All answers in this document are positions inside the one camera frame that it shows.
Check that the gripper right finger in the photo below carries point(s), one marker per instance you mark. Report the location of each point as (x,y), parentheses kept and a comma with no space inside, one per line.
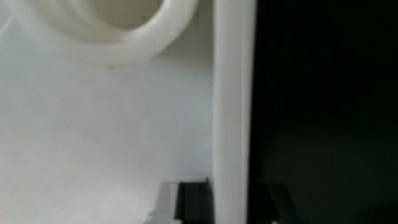
(274,209)

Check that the white square tabletop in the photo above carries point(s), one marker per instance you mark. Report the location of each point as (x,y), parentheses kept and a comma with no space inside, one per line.
(125,109)

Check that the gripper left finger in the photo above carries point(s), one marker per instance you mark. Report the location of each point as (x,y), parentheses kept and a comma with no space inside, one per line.
(184,204)

